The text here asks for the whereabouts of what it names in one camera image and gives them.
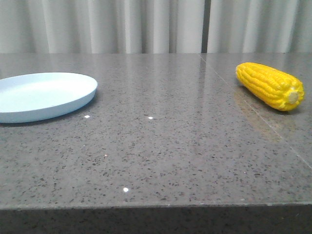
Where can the yellow corn cob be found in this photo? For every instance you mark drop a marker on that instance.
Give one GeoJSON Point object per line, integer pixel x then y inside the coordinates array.
{"type": "Point", "coordinates": [279, 90]}

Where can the white pleated curtain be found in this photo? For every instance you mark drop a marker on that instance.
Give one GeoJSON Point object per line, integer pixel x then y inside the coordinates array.
{"type": "Point", "coordinates": [155, 26]}

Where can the light blue round plate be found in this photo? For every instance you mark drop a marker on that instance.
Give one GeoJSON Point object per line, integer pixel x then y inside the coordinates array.
{"type": "Point", "coordinates": [40, 96]}

